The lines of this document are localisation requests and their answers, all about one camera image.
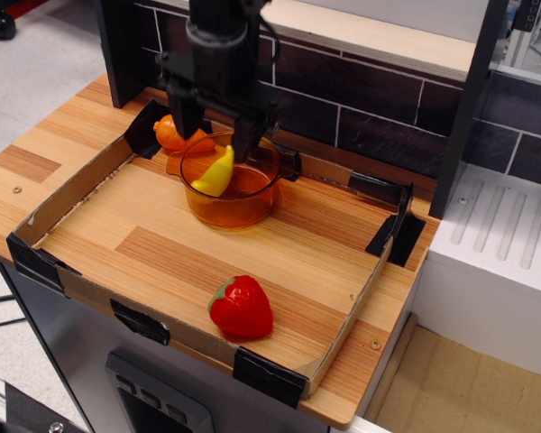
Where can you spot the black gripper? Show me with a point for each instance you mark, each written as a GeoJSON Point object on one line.
{"type": "Point", "coordinates": [220, 73]}

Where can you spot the yellow toy banana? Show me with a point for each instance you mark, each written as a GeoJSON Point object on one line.
{"type": "Point", "coordinates": [217, 177]}

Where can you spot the orange transparent pot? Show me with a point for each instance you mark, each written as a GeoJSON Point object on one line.
{"type": "Point", "coordinates": [254, 190]}

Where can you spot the cardboard fence with black tape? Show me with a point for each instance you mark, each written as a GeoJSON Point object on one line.
{"type": "Point", "coordinates": [120, 237]}

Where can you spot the orange toy carrot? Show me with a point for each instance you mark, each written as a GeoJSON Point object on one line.
{"type": "Point", "coordinates": [170, 139]}

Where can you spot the light wooden shelf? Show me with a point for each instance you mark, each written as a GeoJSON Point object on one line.
{"type": "Point", "coordinates": [399, 46]}

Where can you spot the red toy strawberry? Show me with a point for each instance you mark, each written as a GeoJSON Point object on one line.
{"type": "Point", "coordinates": [240, 307]}

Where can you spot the black caster wheel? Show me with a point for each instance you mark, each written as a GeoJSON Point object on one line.
{"type": "Point", "coordinates": [7, 26]}

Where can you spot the grey toy oven front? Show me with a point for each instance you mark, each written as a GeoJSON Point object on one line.
{"type": "Point", "coordinates": [151, 405]}

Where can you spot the white toy sink drainboard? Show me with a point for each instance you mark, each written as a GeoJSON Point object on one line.
{"type": "Point", "coordinates": [480, 284]}

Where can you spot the dark grey shelf post left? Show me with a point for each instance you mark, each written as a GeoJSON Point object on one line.
{"type": "Point", "coordinates": [129, 42]}

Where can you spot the dark grey shelf post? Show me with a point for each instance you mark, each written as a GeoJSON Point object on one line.
{"type": "Point", "coordinates": [452, 167]}
{"type": "Point", "coordinates": [129, 42]}

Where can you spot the dark grey shelf post right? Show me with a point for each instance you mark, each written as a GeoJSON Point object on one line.
{"type": "Point", "coordinates": [452, 167]}

